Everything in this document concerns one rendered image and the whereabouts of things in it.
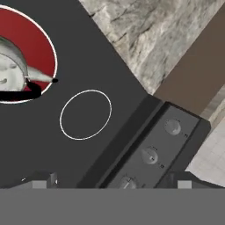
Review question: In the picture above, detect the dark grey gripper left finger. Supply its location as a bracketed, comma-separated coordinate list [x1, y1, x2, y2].
[11, 171, 59, 190]

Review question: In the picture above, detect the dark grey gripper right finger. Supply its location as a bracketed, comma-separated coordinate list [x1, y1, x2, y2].
[163, 171, 225, 190]

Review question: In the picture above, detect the grey hob knob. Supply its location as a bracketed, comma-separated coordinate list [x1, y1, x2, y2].
[118, 175, 138, 190]
[141, 147, 159, 165]
[163, 118, 182, 136]

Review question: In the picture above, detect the brown cupboard run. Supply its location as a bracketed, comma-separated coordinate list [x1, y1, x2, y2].
[152, 10, 225, 117]

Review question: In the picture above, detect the black hob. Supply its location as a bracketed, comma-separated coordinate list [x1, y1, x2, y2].
[0, 0, 213, 190]

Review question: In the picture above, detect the silver kettle with black handle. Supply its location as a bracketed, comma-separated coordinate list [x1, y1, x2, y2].
[0, 35, 59, 104]

